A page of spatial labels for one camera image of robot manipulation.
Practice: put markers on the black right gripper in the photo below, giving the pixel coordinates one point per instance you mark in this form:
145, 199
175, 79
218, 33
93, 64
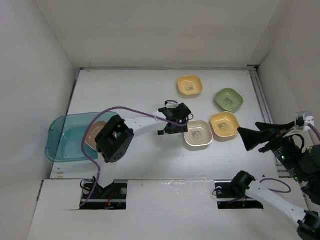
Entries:
252, 137

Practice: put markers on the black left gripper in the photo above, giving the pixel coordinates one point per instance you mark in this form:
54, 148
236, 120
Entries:
179, 129

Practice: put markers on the yellow panda plate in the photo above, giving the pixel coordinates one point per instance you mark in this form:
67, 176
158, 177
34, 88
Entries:
189, 85
225, 124

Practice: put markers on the brown panda plate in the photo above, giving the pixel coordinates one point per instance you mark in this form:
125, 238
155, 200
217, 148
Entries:
94, 130

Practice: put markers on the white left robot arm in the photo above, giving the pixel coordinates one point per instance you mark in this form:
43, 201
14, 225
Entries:
114, 140

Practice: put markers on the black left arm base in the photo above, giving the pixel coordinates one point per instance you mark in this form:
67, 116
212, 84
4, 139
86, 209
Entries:
112, 197

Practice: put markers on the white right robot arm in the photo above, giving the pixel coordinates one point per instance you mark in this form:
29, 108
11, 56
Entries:
270, 212

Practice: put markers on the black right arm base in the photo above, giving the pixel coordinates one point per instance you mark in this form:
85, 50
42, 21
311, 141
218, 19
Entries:
231, 194

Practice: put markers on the green panda plate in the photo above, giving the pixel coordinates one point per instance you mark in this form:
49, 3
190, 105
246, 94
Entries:
229, 99

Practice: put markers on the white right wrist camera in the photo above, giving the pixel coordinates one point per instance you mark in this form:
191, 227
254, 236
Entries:
302, 120

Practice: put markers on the aluminium rail frame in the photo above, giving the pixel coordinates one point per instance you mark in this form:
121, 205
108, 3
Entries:
261, 100

